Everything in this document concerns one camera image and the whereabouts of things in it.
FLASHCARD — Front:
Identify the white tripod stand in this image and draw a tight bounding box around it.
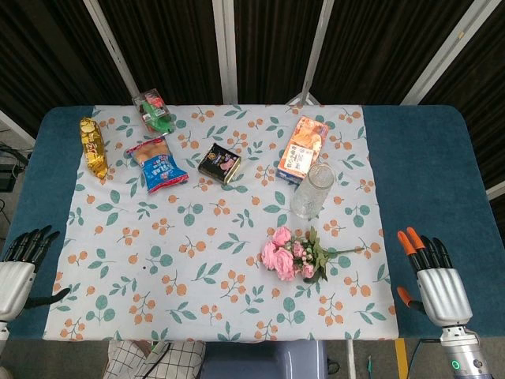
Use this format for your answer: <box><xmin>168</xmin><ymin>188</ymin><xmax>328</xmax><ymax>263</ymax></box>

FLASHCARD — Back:
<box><xmin>284</xmin><ymin>0</ymin><xmax>335</xmax><ymax>107</ymax></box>

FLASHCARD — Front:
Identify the clear box with green toy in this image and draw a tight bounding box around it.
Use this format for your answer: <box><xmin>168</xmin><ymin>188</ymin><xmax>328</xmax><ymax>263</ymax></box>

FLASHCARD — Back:
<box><xmin>132</xmin><ymin>89</ymin><xmax>176</xmax><ymax>136</ymax></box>

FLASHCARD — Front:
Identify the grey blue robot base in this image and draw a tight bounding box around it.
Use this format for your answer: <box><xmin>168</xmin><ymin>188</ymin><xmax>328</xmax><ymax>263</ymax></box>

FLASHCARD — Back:
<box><xmin>198</xmin><ymin>340</ymin><xmax>329</xmax><ymax>379</ymax></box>

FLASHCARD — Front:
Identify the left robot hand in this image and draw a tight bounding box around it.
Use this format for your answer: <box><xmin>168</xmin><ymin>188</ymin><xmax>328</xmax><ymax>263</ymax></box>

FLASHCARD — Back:
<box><xmin>0</xmin><ymin>225</ymin><xmax>71</xmax><ymax>321</ymax></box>

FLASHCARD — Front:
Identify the floral white tablecloth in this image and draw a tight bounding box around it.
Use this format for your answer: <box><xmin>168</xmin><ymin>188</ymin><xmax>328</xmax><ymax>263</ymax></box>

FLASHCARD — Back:
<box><xmin>42</xmin><ymin>104</ymin><xmax>399</xmax><ymax>343</ymax></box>

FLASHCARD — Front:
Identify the blue snack bag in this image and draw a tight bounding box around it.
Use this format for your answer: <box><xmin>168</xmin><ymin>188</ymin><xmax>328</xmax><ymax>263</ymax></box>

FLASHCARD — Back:
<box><xmin>125</xmin><ymin>136</ymin><xmax>189</xmax><ymax>194</ymax></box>

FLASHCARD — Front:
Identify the gold snack bag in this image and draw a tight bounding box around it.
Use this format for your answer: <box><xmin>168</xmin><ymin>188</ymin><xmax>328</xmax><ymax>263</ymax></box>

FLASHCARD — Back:
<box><xmin>79</xmin><ymin>116</ymin><xmax>110</xmax><ymax>180</ymax></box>

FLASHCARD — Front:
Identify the clear glass vase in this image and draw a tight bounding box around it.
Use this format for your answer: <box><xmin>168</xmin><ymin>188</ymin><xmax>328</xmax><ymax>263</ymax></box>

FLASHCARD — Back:
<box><xmin>290</xmin><ymin>163</ymin><xmax>336</xmax><ymax>220</ymax></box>

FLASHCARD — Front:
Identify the orange biscuit box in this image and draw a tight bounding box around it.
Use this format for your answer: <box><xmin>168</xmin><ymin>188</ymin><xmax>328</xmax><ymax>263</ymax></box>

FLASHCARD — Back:
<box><xmin>276</xmin><ymin>115</ymin><xmax>331</xmax><ymax>186</ymax></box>

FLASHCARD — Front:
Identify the black luncheon meat tin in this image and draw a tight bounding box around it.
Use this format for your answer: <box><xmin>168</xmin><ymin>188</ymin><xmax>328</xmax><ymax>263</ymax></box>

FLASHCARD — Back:
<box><xmin>196</xmin><ymin>142</ymin><xmax>242</xmax><ymax>186</ymax></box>

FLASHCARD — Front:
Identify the checkered white cloth bag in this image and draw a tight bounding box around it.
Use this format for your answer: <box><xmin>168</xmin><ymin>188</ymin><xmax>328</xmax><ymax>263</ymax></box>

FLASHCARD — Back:
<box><xmin>103</xmin><ymin>340</ymin><xmax>207</xmax><ymax>379</ymax></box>

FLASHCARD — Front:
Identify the blue table cover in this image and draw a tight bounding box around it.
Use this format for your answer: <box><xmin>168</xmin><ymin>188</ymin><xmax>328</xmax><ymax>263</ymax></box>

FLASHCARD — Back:
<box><xmin>0</xmin><ymin>104</ymin><xmax>499</xmax><ymax>343</ymax></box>

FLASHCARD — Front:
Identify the pink rose bouquet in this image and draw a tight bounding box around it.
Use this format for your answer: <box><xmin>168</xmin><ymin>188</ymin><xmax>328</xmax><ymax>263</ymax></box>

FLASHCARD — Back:
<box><xmin>260</xmin><ymin>226</ymin><xmax>366</xmax><ymax>283</ymax></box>

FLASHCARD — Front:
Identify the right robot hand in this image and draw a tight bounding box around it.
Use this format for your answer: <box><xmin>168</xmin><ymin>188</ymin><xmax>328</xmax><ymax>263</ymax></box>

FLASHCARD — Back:
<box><xmin>396</xmin><ymin>227</ymin><xmax>473</xmax><ymax>328</ymax></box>

